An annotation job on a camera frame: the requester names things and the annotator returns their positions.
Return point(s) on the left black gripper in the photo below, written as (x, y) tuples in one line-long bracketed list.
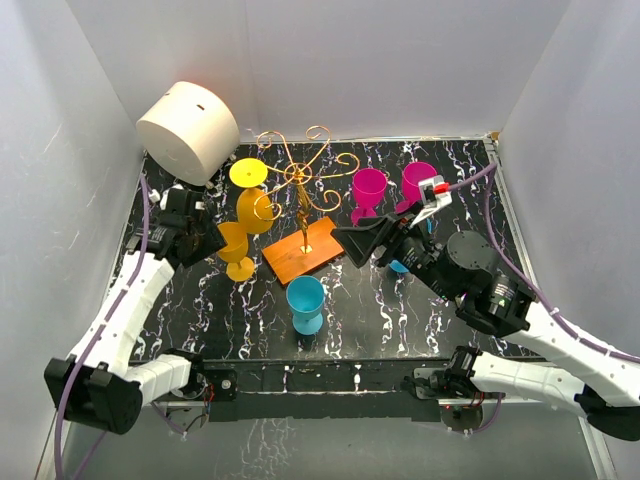
[(212, 244)]

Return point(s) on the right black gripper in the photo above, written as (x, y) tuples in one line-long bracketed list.
[(359, 241)]

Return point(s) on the yellow wine glass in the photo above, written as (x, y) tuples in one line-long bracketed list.
[(235, 254), (253, 207)]

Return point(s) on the blue wine glass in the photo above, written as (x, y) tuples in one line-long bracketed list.
[(305, 296), (398, 267)]

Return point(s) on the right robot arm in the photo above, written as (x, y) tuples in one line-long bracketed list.
[(581, 375)]

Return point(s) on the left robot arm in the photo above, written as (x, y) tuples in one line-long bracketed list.
[(95, 385)]

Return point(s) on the left magenta wine glass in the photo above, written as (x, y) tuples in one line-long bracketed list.
[(369, 186)]

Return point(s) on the magenta wine glass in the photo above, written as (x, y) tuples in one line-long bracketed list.
[(369, 186), (412, 175)]

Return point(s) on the right magenta wine glass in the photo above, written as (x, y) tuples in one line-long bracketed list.
[(412, 175)]

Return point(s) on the white cylindrical container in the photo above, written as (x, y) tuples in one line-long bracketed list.
[(189, 132)]

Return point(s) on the gold wire wine glass rack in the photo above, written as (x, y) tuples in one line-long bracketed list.
[(311, 245)]

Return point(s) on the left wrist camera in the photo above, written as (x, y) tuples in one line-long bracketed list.
[(178, 198)]

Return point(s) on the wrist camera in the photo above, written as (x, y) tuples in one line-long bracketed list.
[(435, 196), (178, 198)]

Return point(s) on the aluminium table frame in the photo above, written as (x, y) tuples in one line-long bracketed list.
[(95, 384)]

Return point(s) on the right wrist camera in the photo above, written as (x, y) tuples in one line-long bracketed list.
[(435, 196)]

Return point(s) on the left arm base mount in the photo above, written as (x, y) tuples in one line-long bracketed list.
[(209, 384)]

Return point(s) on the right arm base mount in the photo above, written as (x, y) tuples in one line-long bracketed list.
[(437, 384)]

